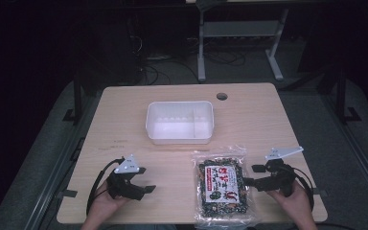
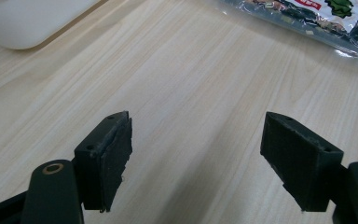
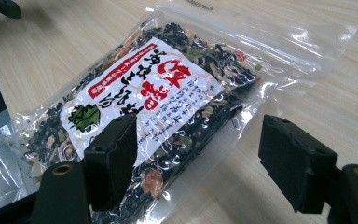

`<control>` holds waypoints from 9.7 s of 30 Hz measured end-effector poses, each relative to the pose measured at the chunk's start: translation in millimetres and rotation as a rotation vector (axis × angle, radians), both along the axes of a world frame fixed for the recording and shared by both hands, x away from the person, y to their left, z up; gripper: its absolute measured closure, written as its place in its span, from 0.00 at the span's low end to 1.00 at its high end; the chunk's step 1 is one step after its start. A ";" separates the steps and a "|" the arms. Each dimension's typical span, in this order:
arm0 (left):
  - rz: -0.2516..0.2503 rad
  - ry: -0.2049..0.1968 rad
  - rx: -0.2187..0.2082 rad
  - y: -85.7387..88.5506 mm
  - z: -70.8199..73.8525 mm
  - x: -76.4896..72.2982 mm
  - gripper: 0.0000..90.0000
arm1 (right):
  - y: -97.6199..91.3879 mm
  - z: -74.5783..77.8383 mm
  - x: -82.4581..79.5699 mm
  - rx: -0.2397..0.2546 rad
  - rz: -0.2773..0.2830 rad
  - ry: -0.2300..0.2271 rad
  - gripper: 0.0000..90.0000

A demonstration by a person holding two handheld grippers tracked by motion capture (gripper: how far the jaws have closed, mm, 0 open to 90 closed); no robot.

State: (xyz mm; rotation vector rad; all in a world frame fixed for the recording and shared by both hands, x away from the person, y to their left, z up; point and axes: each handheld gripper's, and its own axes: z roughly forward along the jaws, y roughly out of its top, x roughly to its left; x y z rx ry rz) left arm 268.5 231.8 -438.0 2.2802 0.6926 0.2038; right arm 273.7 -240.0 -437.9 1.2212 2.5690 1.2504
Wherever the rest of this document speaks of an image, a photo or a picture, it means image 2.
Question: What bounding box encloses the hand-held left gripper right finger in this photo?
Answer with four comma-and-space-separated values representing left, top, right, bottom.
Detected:
259, 111, 345, 213

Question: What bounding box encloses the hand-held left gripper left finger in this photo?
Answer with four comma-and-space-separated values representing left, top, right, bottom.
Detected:
73, 110, 133, 214

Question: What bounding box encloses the shiny printed snack packet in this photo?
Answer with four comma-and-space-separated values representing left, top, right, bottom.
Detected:
218, 0, 358, 63

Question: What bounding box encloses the white plastic container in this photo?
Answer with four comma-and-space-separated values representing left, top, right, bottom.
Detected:
0, 0, 102, 50

